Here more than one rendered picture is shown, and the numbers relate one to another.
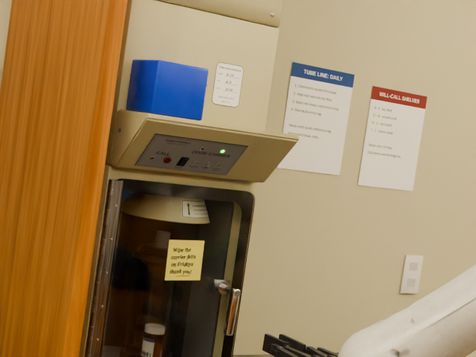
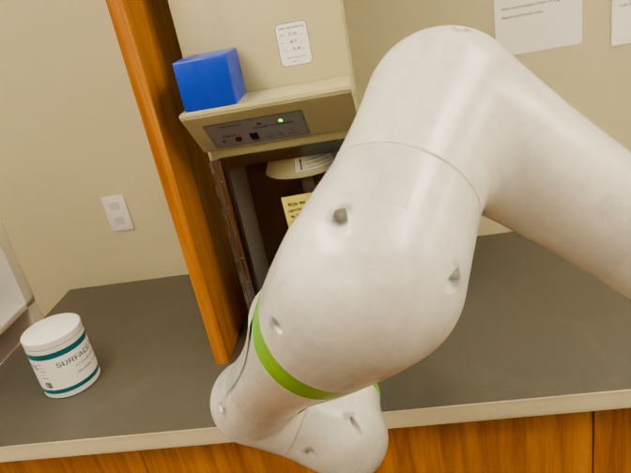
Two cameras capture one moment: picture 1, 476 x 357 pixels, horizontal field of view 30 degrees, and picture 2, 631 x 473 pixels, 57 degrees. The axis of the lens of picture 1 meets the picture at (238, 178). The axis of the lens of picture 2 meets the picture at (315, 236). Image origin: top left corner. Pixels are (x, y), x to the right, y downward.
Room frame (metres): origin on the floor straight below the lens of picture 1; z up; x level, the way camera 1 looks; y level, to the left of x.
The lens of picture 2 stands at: (0.80, -0.72, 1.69)
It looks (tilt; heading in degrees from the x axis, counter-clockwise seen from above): 23 degrees down; 43
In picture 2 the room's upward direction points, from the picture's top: 11 degrees counter-clockwise
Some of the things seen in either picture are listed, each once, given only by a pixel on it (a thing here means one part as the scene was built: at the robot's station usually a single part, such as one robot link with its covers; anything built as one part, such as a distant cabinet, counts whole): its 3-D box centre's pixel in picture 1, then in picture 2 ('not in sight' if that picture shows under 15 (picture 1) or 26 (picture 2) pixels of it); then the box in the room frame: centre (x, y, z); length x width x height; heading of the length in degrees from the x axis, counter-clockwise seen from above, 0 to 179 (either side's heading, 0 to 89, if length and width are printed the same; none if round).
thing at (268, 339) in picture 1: (276, 347); not in sight; (1.51, -0.11, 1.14); 0.07 x 0.01 x 0.03; 34
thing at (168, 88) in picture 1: (166, 89); (210, 79); (1.55, 0.14, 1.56); 0.10 x 0.10 x 0.09; 34
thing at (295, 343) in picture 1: (291, 347); not in sight; (1.53, -0.13, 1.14); 0.07 x 0.01 x 0.03; 34
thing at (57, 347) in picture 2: not in sight; (61, 355); (1.24, 0.53, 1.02); 0.13 x 0.13 x 0.15
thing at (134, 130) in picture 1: (207, 150); (272, 120); (1.60, 0.06, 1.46); 0.32 x 0.12 x 0.10; 124
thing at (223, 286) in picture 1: (227, 308); not in sight; (1.68, -0.02, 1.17); 0.05 x 0.03 x 0.10; 33
